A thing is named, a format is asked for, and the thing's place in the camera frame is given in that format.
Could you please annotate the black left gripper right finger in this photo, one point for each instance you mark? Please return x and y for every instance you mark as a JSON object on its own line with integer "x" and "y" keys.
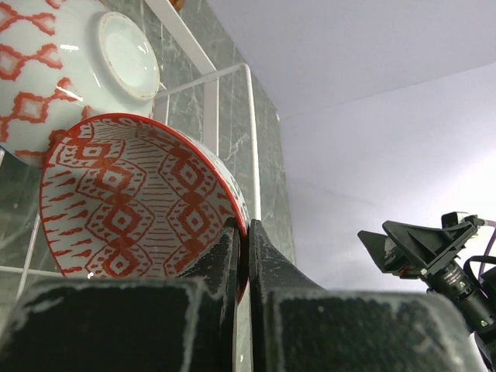
{"x": 299, "y": 326}

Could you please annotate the red striped bowl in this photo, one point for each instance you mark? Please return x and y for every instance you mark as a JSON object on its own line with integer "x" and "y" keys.
{"x": 124, "y": 196}

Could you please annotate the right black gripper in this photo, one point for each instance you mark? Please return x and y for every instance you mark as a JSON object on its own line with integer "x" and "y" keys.
{"x": 430, "y": 255}

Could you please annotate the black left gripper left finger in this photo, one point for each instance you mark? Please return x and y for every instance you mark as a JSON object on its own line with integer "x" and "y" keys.
{"x": 185, "y": 323}

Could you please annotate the dark blue patterned bowl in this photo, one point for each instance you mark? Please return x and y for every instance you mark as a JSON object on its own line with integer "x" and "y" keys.
{"x": 63, "y": 62}

